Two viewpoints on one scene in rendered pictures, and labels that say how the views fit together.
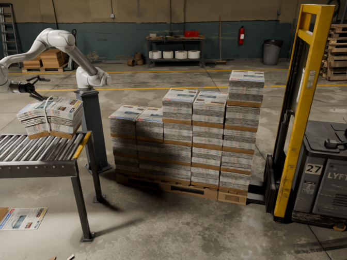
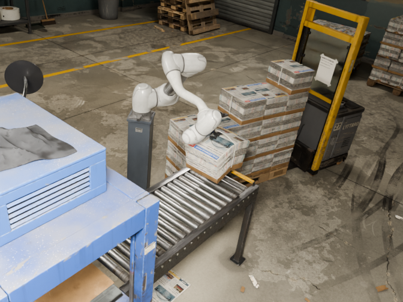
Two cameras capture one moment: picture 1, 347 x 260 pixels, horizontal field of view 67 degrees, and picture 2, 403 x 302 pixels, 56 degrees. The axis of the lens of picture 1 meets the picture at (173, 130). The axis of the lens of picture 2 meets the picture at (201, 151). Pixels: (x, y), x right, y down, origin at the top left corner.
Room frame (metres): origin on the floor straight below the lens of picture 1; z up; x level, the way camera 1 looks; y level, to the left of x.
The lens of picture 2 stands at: (0.58, 2.91, 2.50)
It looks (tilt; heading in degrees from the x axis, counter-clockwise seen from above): 32 degrees down; 307
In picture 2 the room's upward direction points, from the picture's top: 8 degrees clockwise
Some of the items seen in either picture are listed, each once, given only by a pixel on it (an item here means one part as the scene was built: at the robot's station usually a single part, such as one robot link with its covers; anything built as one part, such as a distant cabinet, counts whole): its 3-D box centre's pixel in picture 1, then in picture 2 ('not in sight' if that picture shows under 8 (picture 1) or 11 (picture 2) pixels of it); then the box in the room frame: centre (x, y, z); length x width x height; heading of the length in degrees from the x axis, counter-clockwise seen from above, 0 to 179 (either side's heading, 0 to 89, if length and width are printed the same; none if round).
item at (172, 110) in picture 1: (180, 106); (241, 104); (2.42, -0.07, 0.95); 0.38 x 0.29 x 0.23; 166
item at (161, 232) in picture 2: not in sight; (152, 225); (1.87, 1.62, 0.77); 0.47 x 0.05 x 0.05; 2
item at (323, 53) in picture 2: (302, 80); (321, 63); (2.15, -1.09, 1.27); 0.57 x 0.01 x 0.65; 165
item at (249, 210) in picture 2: (81, 208); (244, 230); (1.65, 0.77, 0.34); 0.06 x 0.06 x 0.68; 2
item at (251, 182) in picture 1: (218, 178); not in sight; (2.43, -0.51, 0.05); 1.05 x 0.10 x 0.04; 75
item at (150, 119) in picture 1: (168, 150); (223, 152); (2.46, 0.05, 0.42); 1.17 x 0.39 x 0.83; 75
